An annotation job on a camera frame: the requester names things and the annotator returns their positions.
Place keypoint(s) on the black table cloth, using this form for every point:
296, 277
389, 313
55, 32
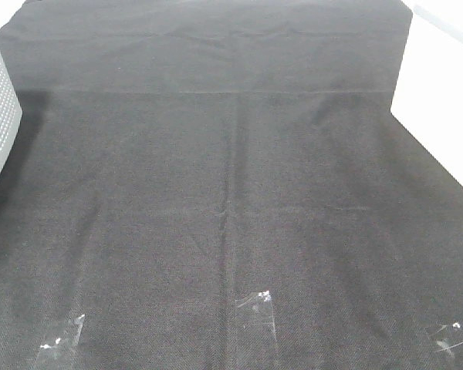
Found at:
176, 156

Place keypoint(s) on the clear tape strip middle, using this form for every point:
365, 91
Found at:
256, 344

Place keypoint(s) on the clear tape strip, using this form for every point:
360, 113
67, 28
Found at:
57, 350
447, 339
256, 344

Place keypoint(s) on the white box on right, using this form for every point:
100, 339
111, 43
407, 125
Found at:
428, 97

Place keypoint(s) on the clear tape strip left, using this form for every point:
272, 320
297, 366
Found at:
57, 350

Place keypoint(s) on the clear tape strip right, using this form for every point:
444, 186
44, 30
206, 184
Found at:
447, 339

